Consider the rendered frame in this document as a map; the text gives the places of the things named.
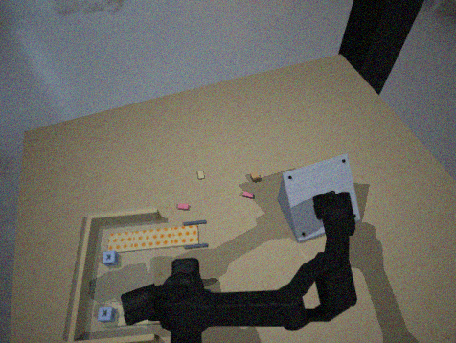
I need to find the cream strip with orange dots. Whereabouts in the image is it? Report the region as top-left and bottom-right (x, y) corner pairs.
(156, 225), (198, 248)

